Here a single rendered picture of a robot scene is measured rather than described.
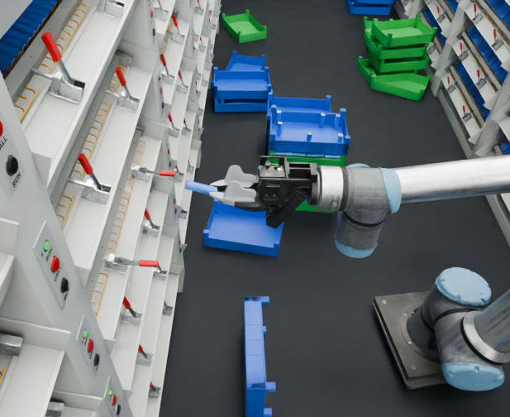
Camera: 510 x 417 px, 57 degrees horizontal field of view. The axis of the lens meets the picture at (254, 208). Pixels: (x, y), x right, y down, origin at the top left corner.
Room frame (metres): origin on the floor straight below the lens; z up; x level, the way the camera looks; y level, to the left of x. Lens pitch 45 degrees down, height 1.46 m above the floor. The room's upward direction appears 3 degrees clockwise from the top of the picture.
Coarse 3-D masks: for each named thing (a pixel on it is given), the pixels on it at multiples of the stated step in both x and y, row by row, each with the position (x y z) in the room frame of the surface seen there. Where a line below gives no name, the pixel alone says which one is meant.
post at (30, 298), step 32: (0, 96) 0.37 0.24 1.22; (32, 160) 0.38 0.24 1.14; (0, 192) 0.31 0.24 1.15; (32, 192) 0.36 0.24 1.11; (32, 224) 0.33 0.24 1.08; (32, 256) 0.31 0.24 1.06; (64, 256) 0.37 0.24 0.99; (32, 288) 0.29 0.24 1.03; (32, 320) 0.29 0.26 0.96; (64, 320) 0.31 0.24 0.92; (96, 320) 0.38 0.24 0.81; (64, 352) 0.29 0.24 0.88; (64, 384) 0.29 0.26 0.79; (96, 384) 0.32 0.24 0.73; (96, 416) 0.29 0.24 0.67; (128, 416) 0.36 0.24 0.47
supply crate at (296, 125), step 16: (272, 112) 1.62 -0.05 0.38; (288, 112) 1.63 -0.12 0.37; (304, 112) 1.64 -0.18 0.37; (272, 128) 1.58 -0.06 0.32; (288, 128) 1.59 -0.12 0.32; (304, 128) 1.59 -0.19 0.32; (320, 128) 1.60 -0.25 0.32; (272, 144) 1.44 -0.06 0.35; (288, 144) 1.44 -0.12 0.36; (304, 144) 1.44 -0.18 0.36; (320, 144) 1.44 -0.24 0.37; (336, 144) 1.44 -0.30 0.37
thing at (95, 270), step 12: (132, 144) 0.90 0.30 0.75; (144, 144) 0.94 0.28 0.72; (132, 156) 0.86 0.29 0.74; (120, 180) 0.77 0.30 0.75; (132, 180) 0.80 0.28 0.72; (120, 192) 0.74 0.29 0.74; (120, 204) 0.71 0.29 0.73; (108, 216) 0.66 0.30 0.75; (108, 228) 0.63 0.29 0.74; (120, 228) 0.65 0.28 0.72; (108, 240) 0.60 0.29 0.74; (96, 252) 0.56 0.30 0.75; (96, 264) 0.54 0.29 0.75; (96, 276) 0.51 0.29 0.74
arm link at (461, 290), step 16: (448, 272) 0.87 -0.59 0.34; (464, 272) 0.88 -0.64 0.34; (432, 288) 0.86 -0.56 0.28; (448, 288) 0.81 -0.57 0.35; (464, 288) 0.81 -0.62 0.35; (480, 288) 0.82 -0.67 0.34; (432, 304) 0.81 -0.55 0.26; (448, 304) 0.78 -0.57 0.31; (464, 304) 0.77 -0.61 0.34; (480, 304) 0.76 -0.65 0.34; (432, 320) 0.77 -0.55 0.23
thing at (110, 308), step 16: (144, 128) 0.97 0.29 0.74; (160, 128) 0.99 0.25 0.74; (144, 160) 0.89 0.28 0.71; (144, 192) 0.78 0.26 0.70; (128, 208) 0.72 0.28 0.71; (144, 208) 0.73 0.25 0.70; (128, 224) 0.68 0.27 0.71; (128, 240) 0.63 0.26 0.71; (128, 256) 0.59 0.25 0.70; (112, 272) 0.55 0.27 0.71; (128, 272) 0.56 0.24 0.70; (112, 288) 0.51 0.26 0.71; (96, 304) 0.47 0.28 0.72; (112, 304) 0.48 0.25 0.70; (112, 320) 0.45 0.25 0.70; (112, 336) 0.42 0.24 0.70
